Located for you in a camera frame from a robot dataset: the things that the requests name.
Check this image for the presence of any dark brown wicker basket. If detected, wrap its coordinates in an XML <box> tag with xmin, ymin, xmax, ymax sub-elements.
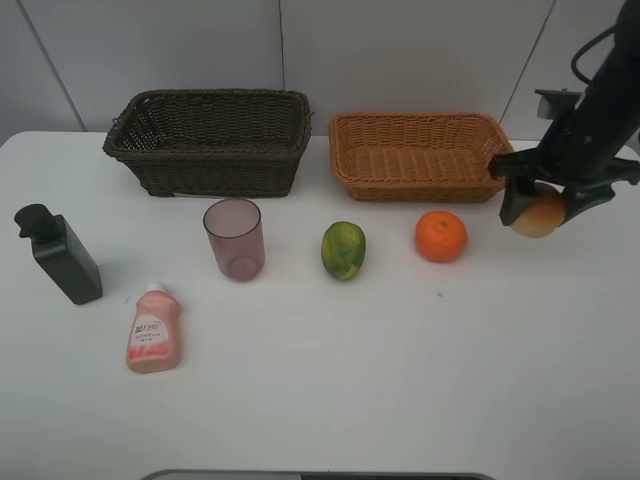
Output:
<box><xmin>103</xmin><ymin>89</ymin><xmax>312</xmax><ymax>198</ymax></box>

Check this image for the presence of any orange tangerine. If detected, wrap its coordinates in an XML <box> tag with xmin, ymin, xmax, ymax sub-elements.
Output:
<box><xmin>414</xmin><ymin>211</ymin><xmax>468</xmax><ymax>263</ymax></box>

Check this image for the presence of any pink detergent bottle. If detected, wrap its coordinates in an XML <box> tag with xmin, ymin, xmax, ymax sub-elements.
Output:
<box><xmin>125</xmin><ymin>282</ymin><xmax>182</xmax><ymax>374</ymax></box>

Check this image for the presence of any translucent purple plastic cup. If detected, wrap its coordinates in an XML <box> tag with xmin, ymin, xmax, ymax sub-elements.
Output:
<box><xmin>203</xmin><ymin>198</ymin><xmax>265</xmax><ymax>282</ymax></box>

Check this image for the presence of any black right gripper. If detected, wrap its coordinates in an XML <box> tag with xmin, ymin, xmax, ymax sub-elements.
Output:
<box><xmin>489</xmin><ymin>99</ymin><xmax>639</xmax><ymax>228</ymax></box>

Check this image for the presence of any black pump bottle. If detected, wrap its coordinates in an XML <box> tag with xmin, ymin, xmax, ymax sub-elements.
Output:
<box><xmin>14</xmin><ymin>204</ymin><xmax>103</xmax><ymax>305</ymax></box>

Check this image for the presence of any green mango fruit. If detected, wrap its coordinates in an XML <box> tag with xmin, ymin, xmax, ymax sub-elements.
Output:
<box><xmin>321</xmin><ymin>221</ymin><xmax>366</xmax><ymax>280</ymax></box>

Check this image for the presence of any orange wicker basket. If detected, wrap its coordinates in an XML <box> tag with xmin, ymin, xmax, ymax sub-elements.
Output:
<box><xmin>329</xmin><ymin>112</ymin><xmax>514</xmax><ymax>204</ymax></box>

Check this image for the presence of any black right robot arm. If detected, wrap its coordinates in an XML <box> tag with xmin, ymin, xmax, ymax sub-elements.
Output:
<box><xmin>488</xmin><ymin>1</ymin><xmax>639</xmax><ymax>226</ymax></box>

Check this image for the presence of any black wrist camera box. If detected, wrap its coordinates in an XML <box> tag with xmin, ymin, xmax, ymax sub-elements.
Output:
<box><xmin>535</xmin><ymin>89</ymin><xmax>582</xmax><ymax>120</ymax></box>

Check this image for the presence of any red yellow peach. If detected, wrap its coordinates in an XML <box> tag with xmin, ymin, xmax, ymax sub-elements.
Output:
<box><xmin>511</xmin><ymin>182</ymin><xmax>566</xmax><ymax>238</ymax></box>

